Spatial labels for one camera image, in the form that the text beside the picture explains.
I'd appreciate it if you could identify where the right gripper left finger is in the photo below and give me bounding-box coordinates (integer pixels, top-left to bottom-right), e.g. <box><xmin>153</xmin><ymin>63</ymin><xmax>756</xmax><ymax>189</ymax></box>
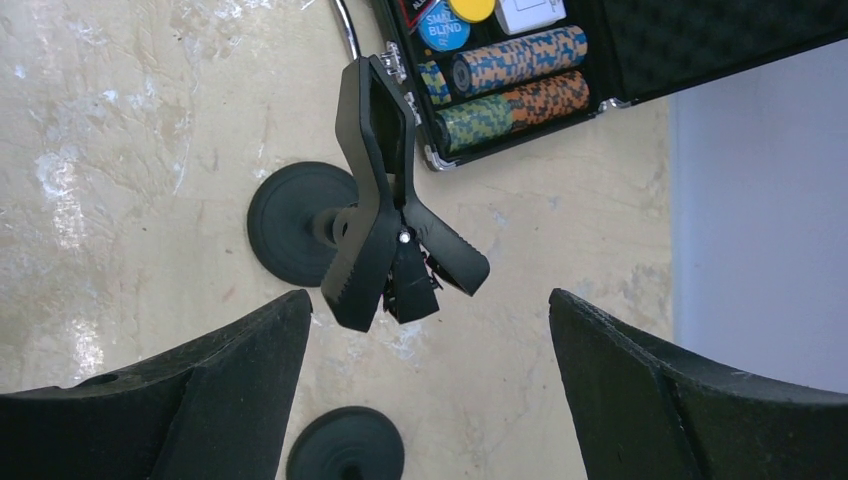
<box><xmin>1</xmin><ymin>290</ymin><xmax>312</xmax><ymax>479</ymax></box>

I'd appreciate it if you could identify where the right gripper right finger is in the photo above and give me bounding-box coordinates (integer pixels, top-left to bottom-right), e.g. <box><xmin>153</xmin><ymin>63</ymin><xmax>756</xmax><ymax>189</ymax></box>
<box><xmin>549</xmin><ymin>289</ymin><xmax>847</xmax><ymax>479</ymax></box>

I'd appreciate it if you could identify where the black round-base mic stand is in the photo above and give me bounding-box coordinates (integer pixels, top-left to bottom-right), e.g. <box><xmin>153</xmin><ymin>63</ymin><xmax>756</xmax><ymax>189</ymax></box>
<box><xmin>285</xmin><ymin>406</ymin><xmax>405</xmax><ymax>480</ymax></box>

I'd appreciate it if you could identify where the black poker chip case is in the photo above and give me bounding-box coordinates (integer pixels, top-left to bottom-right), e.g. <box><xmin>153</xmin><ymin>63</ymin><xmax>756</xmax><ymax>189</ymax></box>
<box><xmin>335</xmin><ymin>1</ymin><xmax>847</xmax><ymax>170</ymax></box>

